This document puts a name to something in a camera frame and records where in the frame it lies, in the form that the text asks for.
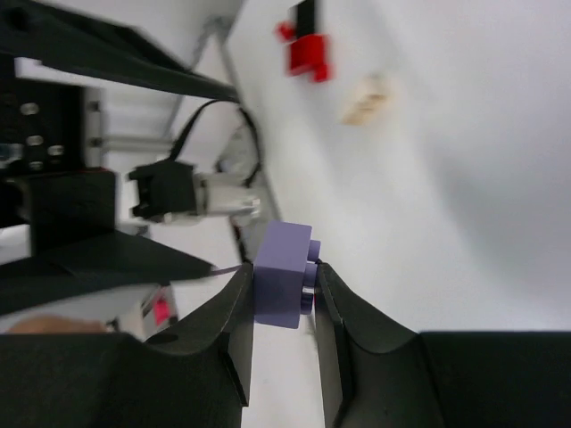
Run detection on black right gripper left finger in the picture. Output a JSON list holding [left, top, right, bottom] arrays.
[[1, 263, 253, 427]]

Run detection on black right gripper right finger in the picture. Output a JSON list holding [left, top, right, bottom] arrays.
[[315, 263, 570, 427]]

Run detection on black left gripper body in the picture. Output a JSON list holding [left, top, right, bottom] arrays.
[[1, 54, 116, 255]]

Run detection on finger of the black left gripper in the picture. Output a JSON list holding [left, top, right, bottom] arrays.
[[1, 231, 213, 315], [1, 1, 237, 101]]

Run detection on small red lego plate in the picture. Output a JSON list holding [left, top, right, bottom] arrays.
[[277, 21, 295, 43]]

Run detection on black lego brick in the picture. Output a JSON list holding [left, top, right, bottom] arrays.
[[294, 0, 317, 39]]

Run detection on red lego brick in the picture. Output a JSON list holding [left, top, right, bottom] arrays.
[[287, 34, 333, 83]]

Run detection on cream white lego brick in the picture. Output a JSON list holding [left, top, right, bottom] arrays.
[[340, 74, 399, 127]]

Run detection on left arm base cable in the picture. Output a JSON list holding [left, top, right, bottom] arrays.
[[169, 98, 261, 188]]

